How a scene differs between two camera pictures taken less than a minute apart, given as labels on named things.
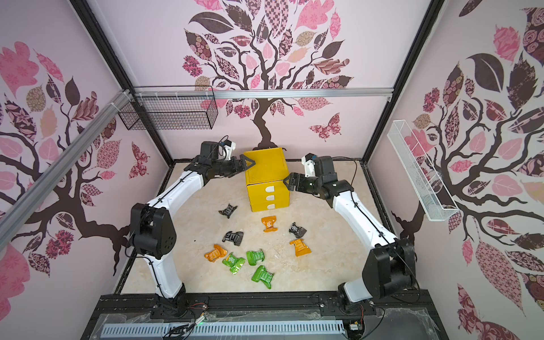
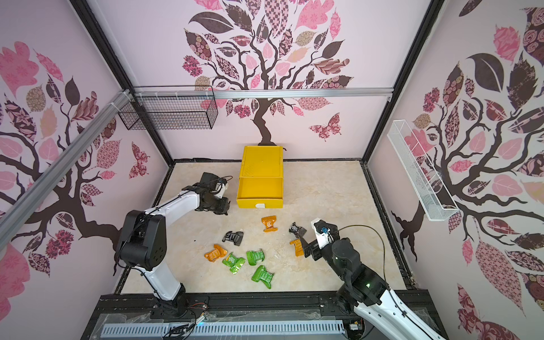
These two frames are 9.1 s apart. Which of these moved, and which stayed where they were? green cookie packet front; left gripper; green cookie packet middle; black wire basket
Moved: left gripper
Stayed: green cookie packet front; green cookie packet middle; black wire basket
